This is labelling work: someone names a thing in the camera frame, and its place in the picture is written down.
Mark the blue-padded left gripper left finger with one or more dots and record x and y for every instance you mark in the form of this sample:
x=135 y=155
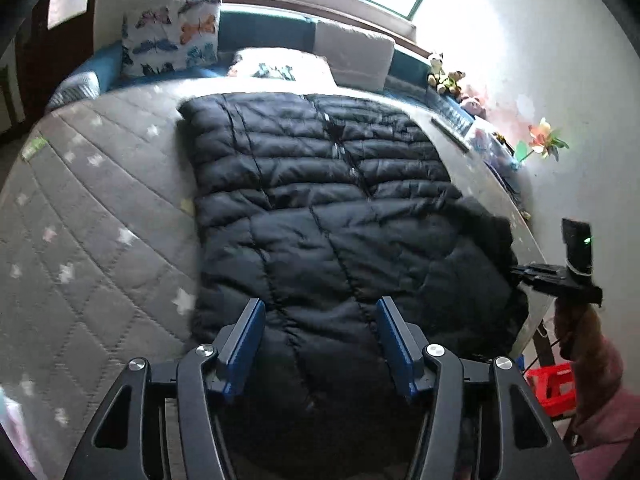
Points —
x=126 y=438

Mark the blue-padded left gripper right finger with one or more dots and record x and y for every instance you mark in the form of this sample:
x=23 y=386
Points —
x=515 y=439

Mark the black puffer down jacket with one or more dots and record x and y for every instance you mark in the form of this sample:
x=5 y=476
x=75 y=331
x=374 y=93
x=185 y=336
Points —
x=319 y=206

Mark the pink sleeve right forearm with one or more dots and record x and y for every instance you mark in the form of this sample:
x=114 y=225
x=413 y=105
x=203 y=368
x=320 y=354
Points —
x=607 y=412

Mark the person's right hand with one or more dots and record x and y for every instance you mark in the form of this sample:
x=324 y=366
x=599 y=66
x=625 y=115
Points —
x=577 y=327

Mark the red plastic stool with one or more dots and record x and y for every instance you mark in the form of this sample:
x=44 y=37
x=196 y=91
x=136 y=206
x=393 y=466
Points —
x=554 y=388

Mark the grey quilted star mattress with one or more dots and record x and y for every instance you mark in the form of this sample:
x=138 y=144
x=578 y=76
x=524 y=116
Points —
x=99 y=254

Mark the pink plush toy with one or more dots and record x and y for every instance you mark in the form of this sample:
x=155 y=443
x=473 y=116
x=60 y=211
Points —
x=473 y=106

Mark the brown bear plush toy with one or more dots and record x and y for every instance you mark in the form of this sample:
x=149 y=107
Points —
x=449 y=84

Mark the white cow plush toy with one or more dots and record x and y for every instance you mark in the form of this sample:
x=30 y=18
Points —
x=434 y=78

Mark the white rectangular cushion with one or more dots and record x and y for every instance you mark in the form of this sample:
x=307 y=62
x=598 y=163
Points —
x=357 y=58

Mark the green mattress label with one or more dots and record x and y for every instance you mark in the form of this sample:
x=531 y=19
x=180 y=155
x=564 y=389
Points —
x=32 y=147

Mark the grey patterned folded blanket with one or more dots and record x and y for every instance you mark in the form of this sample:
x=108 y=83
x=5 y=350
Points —
x=76 y=87

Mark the flat butterfly print pillow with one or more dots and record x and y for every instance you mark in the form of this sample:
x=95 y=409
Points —
x=282 y=64

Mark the blue padded bed surround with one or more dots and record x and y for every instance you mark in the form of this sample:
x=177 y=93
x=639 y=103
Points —
x=262 y=27

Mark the upright butterfly print pillow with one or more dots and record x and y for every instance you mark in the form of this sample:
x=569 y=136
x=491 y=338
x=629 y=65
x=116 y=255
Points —
x=175 y=36

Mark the dark wooden door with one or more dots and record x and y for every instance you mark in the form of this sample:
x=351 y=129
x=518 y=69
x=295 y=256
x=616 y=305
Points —
x=53 y=41

